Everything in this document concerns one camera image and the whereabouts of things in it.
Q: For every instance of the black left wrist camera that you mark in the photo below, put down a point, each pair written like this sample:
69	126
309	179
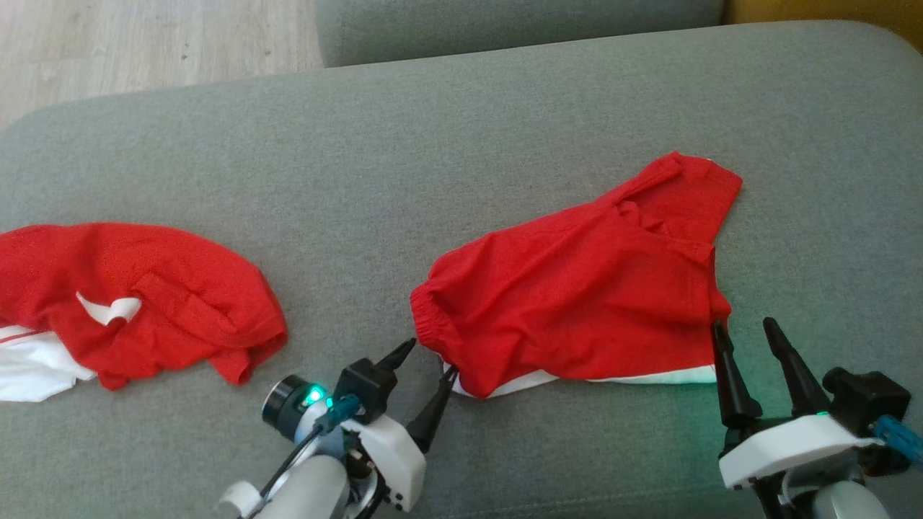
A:
364	386

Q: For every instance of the red basketball jersey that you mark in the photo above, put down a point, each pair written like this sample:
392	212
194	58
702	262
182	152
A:
144	259

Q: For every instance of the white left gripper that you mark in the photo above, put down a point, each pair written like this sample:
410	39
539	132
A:
393	454

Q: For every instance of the red shorts with white trim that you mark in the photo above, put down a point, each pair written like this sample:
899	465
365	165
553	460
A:
577	288

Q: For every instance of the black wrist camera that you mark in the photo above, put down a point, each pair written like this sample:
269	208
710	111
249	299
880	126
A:
865	400
364	386

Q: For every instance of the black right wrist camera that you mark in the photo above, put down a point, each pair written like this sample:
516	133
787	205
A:
865	400

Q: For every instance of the yellow sofa backrest cushion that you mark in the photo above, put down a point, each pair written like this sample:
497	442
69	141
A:
829	11

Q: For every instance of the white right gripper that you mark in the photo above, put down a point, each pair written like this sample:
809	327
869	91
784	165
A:
793	443

